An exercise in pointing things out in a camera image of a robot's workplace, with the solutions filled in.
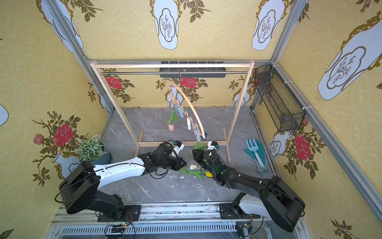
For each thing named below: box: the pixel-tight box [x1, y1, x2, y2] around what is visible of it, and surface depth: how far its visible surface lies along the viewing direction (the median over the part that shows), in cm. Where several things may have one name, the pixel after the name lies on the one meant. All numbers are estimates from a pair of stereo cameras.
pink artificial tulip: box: [166, 88, 179, 132], surface depth 94 cm
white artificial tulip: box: [179, 163, 198, 174], surface depth 90 cm
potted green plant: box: [76, 133, 111, 165], surface depth 81 cm
